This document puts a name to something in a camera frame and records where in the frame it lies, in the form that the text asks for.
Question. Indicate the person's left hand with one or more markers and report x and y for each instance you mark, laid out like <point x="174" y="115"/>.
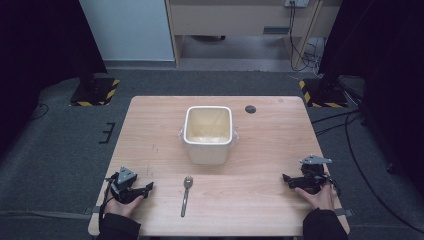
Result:
<point x="120" y="208"/>

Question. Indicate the person's right hand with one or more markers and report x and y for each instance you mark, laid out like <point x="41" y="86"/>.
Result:
<point x="318" y="199"/>

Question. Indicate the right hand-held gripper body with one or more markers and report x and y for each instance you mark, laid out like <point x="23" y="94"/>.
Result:
<point x="313" y="175"/>

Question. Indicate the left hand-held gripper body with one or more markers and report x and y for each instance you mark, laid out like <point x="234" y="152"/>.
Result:
<point x="124" y="180"/>

